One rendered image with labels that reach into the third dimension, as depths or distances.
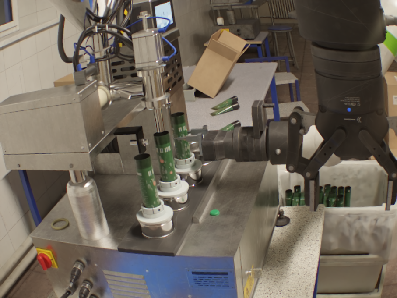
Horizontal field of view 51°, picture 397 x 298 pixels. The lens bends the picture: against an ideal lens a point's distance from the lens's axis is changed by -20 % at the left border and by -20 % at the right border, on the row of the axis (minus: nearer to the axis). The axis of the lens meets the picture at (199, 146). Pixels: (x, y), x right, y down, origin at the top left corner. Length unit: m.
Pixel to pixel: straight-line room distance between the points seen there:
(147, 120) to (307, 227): 0.57
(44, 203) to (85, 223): 2.17
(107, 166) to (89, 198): 0.34
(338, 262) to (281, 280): 0.60
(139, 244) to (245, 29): 4.52
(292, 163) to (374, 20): 0.18
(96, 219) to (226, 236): 0.26
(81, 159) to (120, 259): 0.22
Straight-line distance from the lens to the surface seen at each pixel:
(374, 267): 1.84
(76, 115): 0.90
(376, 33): 0.41
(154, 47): 0.94
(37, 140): 0.97
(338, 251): 1.82
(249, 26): 5.32
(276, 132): 1.04
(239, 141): 1.06
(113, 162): 1.29
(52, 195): 3.26
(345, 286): 1.94
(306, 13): 0.40
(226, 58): 2.68
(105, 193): 1.21
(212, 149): 1.07
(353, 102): 0.41
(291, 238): 1.41
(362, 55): 0.41
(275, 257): 1.34
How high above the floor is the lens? 1.53
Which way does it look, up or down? 21 degrees down
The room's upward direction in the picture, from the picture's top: 9 degrees counter-clockwise
